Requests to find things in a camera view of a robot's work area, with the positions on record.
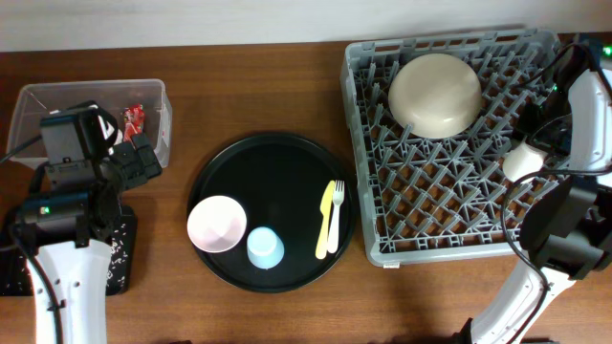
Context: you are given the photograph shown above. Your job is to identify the white plastic fork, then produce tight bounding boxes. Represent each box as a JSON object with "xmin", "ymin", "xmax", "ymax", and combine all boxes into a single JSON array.
[{"xmin": 327, "ymin": 181, "xmax": 345, "ymax": 253}]

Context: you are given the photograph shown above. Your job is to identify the pink bowl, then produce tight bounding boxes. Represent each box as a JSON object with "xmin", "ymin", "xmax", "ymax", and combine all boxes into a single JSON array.
[{"xmin": 186, "ymin": 196, "xmax": 247, "ymax": 253}]

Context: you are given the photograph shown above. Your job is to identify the rectangular black tray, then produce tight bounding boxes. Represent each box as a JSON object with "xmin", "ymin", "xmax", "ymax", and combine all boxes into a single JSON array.
[{"xmin": 0, "ymin": 204, "xmax": 139, "ymax": 297}]

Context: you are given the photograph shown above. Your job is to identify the red snack wrapper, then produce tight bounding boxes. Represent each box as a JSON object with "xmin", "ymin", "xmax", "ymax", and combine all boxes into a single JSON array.
[{"xmin": 123, "ymin": 104, "xmax": 145, "ymax": 141}]

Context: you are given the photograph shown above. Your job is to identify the yellow plastic knife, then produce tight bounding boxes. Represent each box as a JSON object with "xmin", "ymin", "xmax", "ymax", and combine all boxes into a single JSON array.
[{"xmin": 315, "ymin": 180, "xmax": 336, "ymax": 260}]

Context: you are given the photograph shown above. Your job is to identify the light blue cup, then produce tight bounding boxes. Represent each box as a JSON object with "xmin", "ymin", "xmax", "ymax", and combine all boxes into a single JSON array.
[{"xmin": 247, "ymin": 226, "xmax": 285, "ymax": 269}]

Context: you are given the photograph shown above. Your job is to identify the clear plastic waste bin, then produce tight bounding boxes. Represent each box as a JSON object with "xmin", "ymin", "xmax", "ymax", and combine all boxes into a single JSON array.
[{"xmin": 6, "ymin": 79, "xmax": 172, "ymax": 168}]

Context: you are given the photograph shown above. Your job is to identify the round black tray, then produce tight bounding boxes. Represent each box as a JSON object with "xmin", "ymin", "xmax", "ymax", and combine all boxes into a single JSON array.
[{"xmin": 187, "ymin": 133, "xmax": 359, "ymax": 293}]

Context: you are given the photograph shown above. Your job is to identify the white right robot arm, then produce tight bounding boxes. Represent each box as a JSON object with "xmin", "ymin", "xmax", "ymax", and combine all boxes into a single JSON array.
[{"xmin": 451, "ymin": 36, "xmax": 611, "ymax": 343}]

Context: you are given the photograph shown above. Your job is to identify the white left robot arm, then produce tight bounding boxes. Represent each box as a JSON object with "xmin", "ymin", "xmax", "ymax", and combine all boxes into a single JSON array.
[{"xmin": 10, "ymin": 134, "xmax": 162, "ymax": 343}]

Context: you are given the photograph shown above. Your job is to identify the beige plate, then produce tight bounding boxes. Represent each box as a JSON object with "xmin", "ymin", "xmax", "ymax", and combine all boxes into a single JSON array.
[{"xmin": 388, "ymin": 54, "xmax": 482, "ymax": 139}]

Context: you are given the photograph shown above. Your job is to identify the rice grains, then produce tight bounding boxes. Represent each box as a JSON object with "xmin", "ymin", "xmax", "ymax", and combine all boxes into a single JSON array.
[{"xmin": 0, "ymin": 217, "xmax": 135, "ymax": 292}]

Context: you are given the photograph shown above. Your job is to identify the white cup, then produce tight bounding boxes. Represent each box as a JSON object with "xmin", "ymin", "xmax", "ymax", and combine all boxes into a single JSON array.
[{"xmin": 502, "ymin": 142, "xmax": 547, "ymax": 183}]

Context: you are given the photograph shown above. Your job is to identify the grey dishwasher rack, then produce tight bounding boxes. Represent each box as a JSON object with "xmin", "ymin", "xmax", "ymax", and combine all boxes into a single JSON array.
[{"xmin": 339, "ymin": 27, "xmax": 612, "ymax": 268}]

